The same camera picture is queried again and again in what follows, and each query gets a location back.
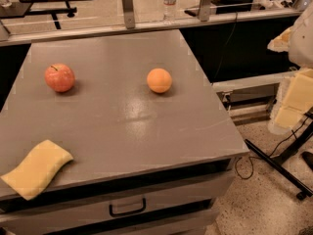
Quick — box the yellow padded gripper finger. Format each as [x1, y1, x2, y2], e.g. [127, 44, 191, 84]
[274, 68, 313, 128]
[267, 27, 291, 52]

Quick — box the orange fruit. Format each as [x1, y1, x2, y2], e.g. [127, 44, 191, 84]
[147, 68, 172, 93]

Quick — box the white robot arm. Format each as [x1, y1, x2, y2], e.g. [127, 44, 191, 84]
[267, 4, 313, 133]

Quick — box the yellow sponge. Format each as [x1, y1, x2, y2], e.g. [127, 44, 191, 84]
[1, 140, 73, 201]

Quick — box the clear plastic water bottle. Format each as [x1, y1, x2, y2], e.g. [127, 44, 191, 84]
[163, 0, 176, 23]

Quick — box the grey cabinet with drawers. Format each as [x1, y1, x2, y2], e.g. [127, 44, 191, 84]
[0, 30, 246, 235]

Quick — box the red apple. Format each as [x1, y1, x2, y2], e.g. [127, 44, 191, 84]
[44, 64, 75, 93]

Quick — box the black floor stand frame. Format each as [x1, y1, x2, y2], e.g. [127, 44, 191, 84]
[244, 113, 313, 202]

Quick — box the right metal upright bracket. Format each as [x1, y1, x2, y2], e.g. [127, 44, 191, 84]
[198, 0, 211, 22]

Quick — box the metal upright bracket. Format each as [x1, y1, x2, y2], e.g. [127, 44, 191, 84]
[121, 0, 135, 29]
[198, 0, 211, 22]

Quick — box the left metal upright bracket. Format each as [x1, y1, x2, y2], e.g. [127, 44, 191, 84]
[121, 0, 135, 29]

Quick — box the black drawer handle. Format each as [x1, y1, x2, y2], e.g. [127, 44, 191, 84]
[109, 197, 147, 217]

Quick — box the grey metal rail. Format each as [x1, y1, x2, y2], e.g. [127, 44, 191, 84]
[0, 8, 301, 47]

